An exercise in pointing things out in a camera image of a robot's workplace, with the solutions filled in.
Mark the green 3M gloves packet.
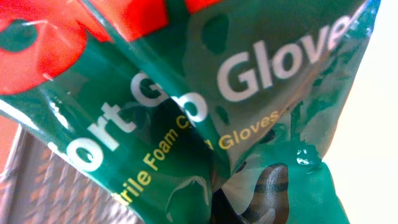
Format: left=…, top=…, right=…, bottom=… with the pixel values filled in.
left=1, top=0, right=380, bottom=223

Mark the grey plastic mesh basket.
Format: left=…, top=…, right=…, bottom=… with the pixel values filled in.
left=1, top=126, right=141, bottom=224

